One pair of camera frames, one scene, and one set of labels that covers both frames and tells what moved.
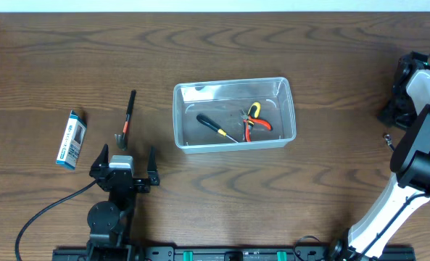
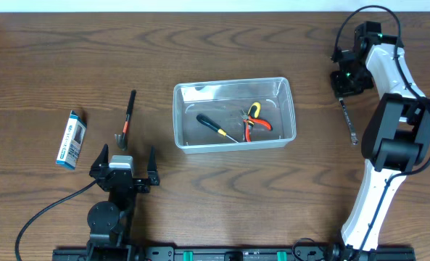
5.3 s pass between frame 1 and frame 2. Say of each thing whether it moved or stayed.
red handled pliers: stayed
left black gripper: stayed
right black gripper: moved
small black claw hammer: stayed
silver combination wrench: moved
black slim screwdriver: stayed
